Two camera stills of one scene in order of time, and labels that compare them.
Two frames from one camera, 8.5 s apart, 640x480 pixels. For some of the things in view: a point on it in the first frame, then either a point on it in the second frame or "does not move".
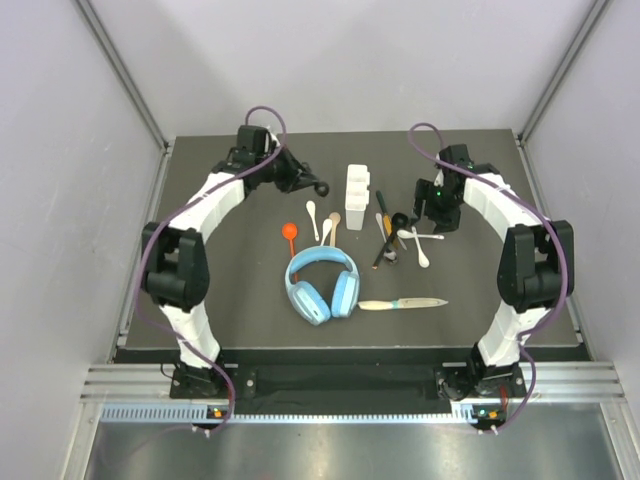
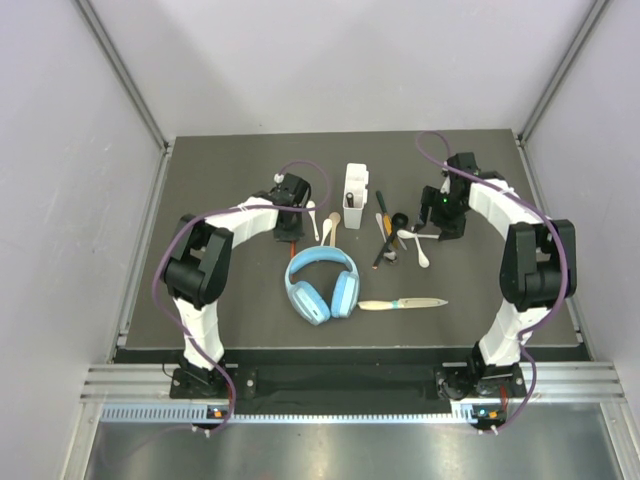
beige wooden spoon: (335, 218) does not move
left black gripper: (293, 180) → (287, 236)
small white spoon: (311, 208) does not move
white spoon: (326, 227) does not move
